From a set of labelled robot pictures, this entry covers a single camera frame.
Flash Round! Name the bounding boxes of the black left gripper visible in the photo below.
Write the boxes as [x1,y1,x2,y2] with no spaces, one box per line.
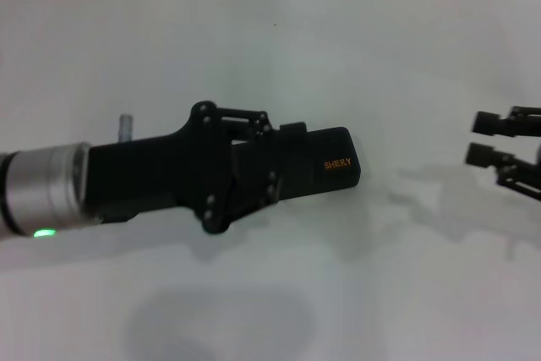
[82,101,308,235]

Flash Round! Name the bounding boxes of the black glasses case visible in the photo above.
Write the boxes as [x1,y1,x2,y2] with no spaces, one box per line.
[230,126,363,206]

